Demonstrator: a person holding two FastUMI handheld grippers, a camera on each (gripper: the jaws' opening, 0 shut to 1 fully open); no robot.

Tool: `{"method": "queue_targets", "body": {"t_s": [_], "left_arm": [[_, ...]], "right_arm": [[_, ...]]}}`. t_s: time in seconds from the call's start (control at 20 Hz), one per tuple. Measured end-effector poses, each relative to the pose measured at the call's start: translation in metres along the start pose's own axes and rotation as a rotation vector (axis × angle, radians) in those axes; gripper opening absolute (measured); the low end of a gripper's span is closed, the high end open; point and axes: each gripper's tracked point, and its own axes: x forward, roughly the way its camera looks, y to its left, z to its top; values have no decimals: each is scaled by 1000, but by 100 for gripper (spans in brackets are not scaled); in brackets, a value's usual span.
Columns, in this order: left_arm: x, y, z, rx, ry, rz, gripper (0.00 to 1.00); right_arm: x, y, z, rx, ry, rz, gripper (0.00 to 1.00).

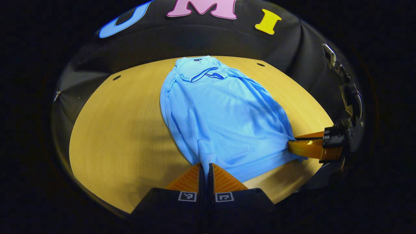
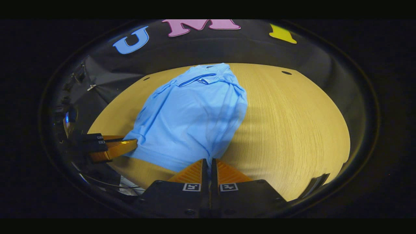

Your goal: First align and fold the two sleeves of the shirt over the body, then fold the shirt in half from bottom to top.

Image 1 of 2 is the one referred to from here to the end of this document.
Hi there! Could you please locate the black backdrop cloth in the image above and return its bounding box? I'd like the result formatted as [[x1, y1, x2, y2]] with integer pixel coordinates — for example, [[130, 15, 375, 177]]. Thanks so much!
[[50, 0, 365, 138]]

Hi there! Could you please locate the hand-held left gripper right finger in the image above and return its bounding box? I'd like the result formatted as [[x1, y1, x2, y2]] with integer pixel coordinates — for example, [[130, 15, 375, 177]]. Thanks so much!
[[207, 162, 277, 233]]

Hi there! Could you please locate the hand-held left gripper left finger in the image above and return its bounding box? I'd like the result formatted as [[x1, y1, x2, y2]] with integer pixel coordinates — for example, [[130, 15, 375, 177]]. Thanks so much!
[[130, 162, 206, 233]]

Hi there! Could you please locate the light blue T-shirt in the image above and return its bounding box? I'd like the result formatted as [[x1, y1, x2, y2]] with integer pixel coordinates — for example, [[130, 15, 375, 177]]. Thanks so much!
[[159, 55, 308, 184]]

